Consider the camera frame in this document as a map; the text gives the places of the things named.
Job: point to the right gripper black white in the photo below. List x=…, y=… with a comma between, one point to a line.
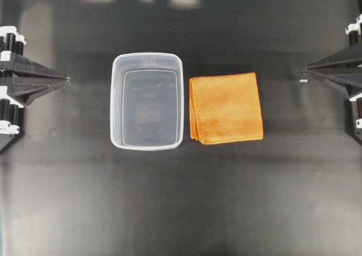
x=346, y=81

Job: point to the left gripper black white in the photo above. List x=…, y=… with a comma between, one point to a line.
x=21, y=92

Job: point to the clear plastic container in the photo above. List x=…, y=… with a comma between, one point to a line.
x=147, y=101

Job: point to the orange folded towel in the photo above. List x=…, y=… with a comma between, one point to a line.
x=225, y=109

